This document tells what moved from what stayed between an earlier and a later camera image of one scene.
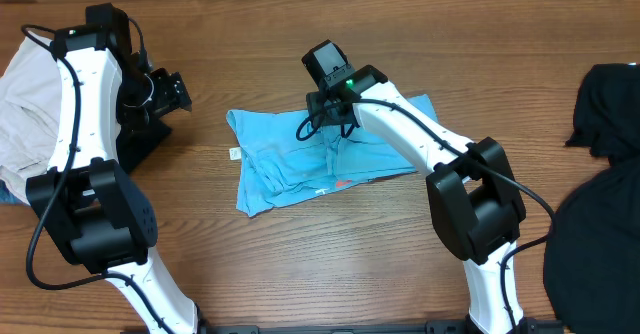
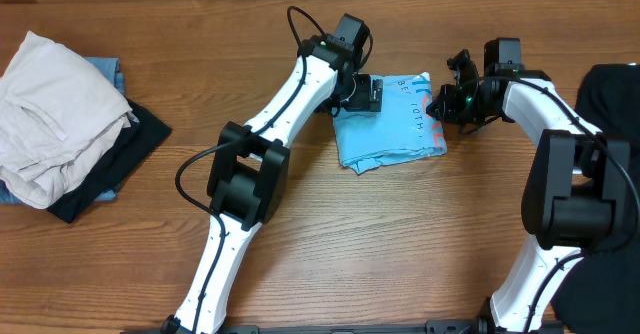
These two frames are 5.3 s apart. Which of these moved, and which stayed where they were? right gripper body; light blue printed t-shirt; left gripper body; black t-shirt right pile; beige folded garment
Moved: light blue printed t-shirt; right gripper body; left gripper body
Stayed: black t-shirt right pile; beige folded garment
